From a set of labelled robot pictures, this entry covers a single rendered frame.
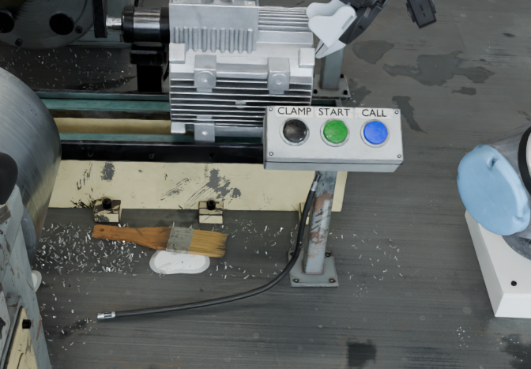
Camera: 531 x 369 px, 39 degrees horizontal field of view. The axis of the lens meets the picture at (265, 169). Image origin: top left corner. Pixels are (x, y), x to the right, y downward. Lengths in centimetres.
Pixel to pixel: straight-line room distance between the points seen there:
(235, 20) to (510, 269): 52
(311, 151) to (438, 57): 81
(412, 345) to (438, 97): 64
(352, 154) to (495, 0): 113
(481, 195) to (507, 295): 18
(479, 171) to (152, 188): 50
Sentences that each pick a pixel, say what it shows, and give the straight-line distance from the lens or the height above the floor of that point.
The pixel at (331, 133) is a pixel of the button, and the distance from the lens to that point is 92.
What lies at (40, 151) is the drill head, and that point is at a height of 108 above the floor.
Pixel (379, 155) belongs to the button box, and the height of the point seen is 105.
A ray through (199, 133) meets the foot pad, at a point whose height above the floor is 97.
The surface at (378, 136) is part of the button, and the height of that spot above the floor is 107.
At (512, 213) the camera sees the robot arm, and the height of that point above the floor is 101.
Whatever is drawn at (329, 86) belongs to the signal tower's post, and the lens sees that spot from 149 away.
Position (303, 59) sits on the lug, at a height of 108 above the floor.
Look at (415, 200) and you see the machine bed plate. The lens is 127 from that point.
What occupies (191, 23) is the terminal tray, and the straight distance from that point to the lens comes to 103.
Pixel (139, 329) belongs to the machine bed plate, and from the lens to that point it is 103.
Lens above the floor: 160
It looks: 39 degrees down
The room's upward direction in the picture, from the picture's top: 4 degrees clockwise
